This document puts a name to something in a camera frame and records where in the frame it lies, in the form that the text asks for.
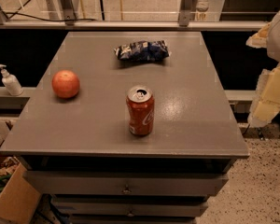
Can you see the blue chip bag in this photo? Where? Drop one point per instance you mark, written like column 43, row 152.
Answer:
column 143, row 51

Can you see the orange fruit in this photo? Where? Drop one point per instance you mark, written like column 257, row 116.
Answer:
column 65, row 84

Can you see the top drawer knob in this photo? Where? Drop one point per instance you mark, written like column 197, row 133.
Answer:
column 126, row 190

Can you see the white pump bottle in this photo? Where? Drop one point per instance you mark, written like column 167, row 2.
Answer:
column 11, row 83

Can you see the cardboard box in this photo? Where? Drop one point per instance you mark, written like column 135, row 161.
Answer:
column 18, row 200

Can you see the red coke can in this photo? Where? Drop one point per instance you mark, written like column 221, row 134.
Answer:
column 140, row 102

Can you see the drawer knob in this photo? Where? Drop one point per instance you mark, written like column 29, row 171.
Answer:
column 126, row 190
column 130, row 214

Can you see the grey drawer cabinet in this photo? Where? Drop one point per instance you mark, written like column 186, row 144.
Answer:
column 80, row 150

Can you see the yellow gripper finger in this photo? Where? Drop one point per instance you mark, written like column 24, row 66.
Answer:
column 259, row 39
column 266, row 103

